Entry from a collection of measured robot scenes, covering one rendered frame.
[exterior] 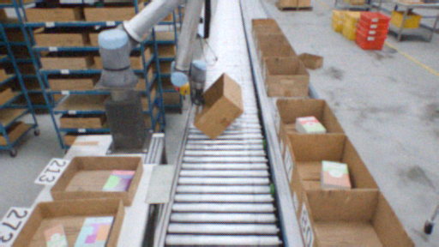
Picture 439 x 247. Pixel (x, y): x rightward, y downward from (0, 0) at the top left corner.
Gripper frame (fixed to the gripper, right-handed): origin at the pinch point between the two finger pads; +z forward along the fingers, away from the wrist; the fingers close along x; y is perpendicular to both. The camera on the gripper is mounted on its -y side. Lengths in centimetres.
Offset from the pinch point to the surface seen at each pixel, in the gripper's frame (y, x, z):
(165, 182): 61, -11, 11
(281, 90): -18, 59, -14
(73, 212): 85, -50, 13
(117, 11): -63, -71, -49
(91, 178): 60, -52, 15
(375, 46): -427, 322, 45
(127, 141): 32, -40, 7
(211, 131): 19.8, 10.8, 2.4
